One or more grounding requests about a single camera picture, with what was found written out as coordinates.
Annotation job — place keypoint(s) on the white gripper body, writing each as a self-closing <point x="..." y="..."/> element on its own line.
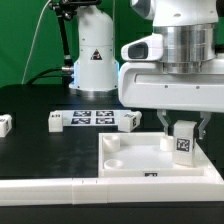
<point x="143" y="84"/>

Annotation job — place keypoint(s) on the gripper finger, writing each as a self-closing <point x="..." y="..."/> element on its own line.
<point x="164" y="118"/>
<point x="205" y="118"/>

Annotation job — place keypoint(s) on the white square tabletop part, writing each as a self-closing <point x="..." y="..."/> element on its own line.
<point x="144" y="154"/>

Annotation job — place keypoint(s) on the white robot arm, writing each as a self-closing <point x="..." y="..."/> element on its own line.
<point x="174" y="68"/>

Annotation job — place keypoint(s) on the white L-shaped obstacle fence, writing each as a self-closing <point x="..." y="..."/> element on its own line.
<point x="101" y="190"/>

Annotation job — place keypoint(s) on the fiducial marker sheet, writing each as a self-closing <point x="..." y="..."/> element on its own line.
<point x="90" y="117"/>

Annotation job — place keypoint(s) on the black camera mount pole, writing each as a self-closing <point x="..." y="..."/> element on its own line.
<point x="65" y="10"/>

